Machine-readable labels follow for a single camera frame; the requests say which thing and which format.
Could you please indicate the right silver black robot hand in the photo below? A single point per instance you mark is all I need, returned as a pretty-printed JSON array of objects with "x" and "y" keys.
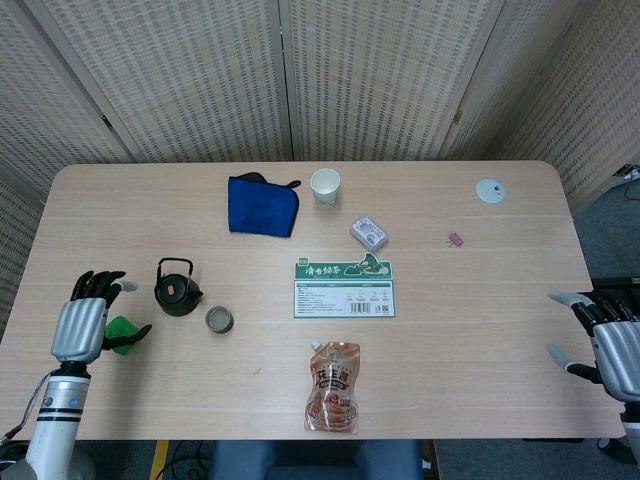
[{"x": 622, "y": 355}]

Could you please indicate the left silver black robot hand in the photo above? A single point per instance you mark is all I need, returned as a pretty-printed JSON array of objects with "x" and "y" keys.
[{"x": 77, "y": 330}]

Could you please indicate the black cast iron teapot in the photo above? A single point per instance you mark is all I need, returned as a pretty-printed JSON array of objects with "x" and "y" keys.
[{"x": 175, "y": 297}]

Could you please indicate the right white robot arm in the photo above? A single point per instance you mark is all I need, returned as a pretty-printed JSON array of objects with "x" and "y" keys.
[{"x": 634, "y": 417}]

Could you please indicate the dark green teacup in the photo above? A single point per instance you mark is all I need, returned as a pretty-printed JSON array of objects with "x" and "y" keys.
[{"x": 220, "y": 321}]

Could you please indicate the green tea label card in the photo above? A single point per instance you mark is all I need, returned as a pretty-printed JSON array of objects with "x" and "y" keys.
[{"x": 340, "y": 300}]

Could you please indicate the white paper cup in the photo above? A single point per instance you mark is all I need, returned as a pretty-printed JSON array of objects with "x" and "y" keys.
[{"x": 325, "y": 192}]

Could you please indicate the green plastic piece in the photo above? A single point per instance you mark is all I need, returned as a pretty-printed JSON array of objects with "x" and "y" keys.
[{"x": 120, "y": 326}]

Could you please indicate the black stand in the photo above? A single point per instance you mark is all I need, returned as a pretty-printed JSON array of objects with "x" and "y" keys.
[{"x": 617, "y": 285}]

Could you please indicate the pink binder clip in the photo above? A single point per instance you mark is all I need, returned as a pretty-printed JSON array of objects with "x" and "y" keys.
[{"x": 455, "y": 240}]

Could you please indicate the white round disc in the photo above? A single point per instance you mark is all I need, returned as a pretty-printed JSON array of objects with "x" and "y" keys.
[{"x": 490, "y": 191}]

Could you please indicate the brass screen hinge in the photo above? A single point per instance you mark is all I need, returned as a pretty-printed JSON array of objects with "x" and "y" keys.
[
  {"x": 106, "y": 121},
  {"x": 457, "y": 116}
]

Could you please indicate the blue folded cloth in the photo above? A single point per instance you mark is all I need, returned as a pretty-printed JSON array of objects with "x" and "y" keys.
[{"x": 260, "y": 207}]

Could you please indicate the peanut butter spout pouch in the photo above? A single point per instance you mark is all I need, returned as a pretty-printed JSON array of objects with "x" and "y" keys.
[{"x": 332, "y": 390}]

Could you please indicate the blue robot torso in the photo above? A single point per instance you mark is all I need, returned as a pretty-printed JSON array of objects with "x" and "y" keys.
[{"x": 315, "y": 462}]

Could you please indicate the clear box purple contents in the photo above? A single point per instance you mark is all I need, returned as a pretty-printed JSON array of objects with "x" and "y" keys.
[{"x": 369, "y": 234}]

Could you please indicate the woven bamboo folding screen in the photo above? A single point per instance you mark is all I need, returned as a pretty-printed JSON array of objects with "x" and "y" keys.
[{"x": 200, "y": 75}]

